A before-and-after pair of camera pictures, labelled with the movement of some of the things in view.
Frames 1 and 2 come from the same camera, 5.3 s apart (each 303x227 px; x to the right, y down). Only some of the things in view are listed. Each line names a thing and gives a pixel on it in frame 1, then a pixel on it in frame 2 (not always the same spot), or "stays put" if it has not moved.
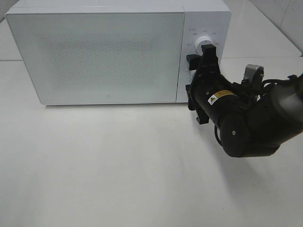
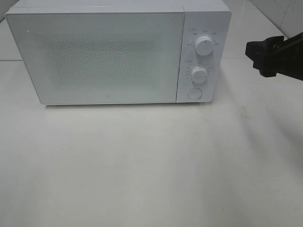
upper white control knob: [200, 41] stays put
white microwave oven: [101, 58] stays put
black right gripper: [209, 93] to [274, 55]
